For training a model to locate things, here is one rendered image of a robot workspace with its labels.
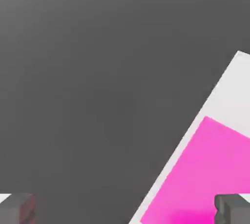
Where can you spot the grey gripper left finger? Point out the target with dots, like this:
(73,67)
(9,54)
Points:
(13,210)

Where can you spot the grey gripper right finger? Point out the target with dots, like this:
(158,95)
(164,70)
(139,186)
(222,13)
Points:
(234,210)

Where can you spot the large pink box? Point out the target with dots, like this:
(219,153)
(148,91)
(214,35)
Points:
(205,169)

